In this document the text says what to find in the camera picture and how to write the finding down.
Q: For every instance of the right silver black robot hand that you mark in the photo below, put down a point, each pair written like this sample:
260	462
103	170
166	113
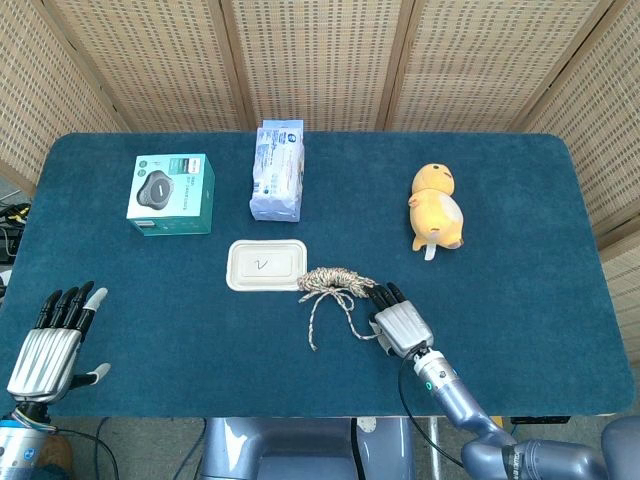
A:
402	327

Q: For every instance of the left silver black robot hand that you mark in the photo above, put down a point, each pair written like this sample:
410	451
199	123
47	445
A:
45	360

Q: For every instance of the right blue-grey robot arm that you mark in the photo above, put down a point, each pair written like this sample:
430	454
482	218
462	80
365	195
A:
465	410

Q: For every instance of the yellow plush toy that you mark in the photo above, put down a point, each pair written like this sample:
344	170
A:
435	210

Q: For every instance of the white metal table leg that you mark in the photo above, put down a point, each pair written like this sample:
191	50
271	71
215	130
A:
435	445

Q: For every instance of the white rectangular lidded container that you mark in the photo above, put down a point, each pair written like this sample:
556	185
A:
265	265

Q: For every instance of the blue felt table mat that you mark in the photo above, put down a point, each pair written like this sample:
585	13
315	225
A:
200	340

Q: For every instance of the blue-grey robot torso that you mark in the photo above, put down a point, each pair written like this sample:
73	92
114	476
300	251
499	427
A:
300	450

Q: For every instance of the blue white tissue pack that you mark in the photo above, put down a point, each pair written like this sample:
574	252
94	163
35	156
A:
277	170

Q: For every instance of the teal white product box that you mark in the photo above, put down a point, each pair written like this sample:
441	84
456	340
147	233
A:
160	190

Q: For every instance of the woven bamboo screen panel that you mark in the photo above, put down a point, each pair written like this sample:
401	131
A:
600	125
475	65
625	290
40	100
320	60
160	65

